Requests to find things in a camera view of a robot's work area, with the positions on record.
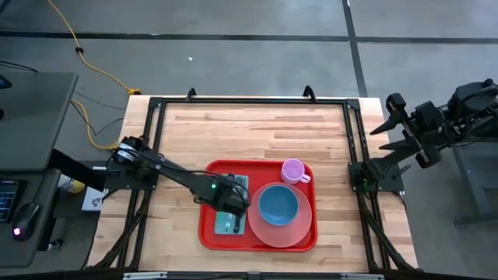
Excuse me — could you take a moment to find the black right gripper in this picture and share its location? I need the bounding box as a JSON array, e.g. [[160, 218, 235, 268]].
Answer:
[[369, 93, 448, 169]]

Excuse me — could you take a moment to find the teal cloth napkin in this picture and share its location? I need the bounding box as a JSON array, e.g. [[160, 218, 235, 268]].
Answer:
[[214, 173, 250, 236]]

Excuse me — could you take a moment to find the blue plastic bowl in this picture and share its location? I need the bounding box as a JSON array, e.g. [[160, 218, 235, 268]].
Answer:
[[258, 184, 300, 227]]

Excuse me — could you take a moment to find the pink plastic plate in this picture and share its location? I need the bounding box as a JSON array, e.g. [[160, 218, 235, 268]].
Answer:
[[247, 181, 314, 249]]

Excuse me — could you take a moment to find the lilac plastic cup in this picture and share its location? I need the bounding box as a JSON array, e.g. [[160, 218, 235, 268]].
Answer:
[[280, 158, 312, 186]]

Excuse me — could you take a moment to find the red plastic tray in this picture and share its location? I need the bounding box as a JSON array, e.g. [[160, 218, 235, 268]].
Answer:
[[198, 159, 318, 253]]

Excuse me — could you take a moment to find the black clamp lever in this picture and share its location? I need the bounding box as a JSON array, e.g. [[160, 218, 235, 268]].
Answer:
[[392, 163, 412, 180]]

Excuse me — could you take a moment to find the black metal stand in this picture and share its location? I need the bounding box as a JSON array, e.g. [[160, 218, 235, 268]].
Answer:
[[429, 96, 498, 226]]

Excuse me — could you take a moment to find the white printed box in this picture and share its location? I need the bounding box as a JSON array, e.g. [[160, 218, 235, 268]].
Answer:
[[80, 186, 110, 213]]

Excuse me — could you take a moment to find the yellow container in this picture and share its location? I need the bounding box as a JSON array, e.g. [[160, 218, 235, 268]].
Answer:
[[58, 174, 86, 194]]

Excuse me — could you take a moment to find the black computer mouse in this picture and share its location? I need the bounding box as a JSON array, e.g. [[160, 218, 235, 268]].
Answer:
[[11, 202, 42, 242]]

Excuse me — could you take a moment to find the grey desk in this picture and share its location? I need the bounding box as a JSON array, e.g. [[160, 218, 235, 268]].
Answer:
[[0, 71, 79, 269]]

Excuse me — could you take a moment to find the black backlit keyboard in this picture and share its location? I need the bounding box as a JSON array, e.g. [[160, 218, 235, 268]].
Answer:
[[0, 180, 20, 225]]

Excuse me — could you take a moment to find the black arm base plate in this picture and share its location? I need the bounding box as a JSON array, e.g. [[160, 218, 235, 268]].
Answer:
[[103, 159, 160, 191], [348, 161, 405, 192]]

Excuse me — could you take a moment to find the black aluminium table frame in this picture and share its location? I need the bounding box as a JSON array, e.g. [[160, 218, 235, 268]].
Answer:
[[83, 86, 419, 273]]

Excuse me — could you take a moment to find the silver metal bracket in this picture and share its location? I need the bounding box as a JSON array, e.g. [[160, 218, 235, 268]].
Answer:
[[123, 271, 168, 280], [340, 273, 384, 280]]

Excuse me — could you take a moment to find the yellow power cable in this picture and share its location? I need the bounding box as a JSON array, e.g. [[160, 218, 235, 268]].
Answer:
[[46, 0, 142, 96], [70, 99, 120, 152]]

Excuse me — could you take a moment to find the black floor cable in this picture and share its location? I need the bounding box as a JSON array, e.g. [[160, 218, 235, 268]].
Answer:
[[69, 91, 128, 137], [0, 60, 39, 74]]

